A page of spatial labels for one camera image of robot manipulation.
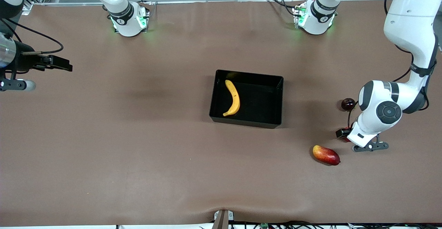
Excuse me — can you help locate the dark purple plum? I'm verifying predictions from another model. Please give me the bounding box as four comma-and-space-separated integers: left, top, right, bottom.
341, 98, 356, 112

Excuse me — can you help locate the red yellow mango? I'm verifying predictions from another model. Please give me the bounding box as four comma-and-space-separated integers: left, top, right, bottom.
313, 145, 341, 166

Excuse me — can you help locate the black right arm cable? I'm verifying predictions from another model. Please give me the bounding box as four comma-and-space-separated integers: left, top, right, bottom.
0, 18, 64, 55

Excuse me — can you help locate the brown table mat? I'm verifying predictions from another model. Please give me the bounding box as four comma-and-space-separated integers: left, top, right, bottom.
0, 0, 442, 227

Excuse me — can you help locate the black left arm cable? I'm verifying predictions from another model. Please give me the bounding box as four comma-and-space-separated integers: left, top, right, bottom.
347, 0, 415, 127

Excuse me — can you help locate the yellow banana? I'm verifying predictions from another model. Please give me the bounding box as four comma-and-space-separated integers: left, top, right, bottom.
223, 80, 241, 117

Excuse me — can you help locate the metal table edge bracket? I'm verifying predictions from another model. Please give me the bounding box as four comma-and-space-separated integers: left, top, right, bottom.
213, 210, 234, 229

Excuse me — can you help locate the black plastic box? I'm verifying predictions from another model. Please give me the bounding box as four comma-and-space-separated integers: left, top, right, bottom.
209, 69, 284, 129

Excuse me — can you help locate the metal table edge rail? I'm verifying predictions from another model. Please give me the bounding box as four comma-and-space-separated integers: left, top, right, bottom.
22, 0, 415, 7

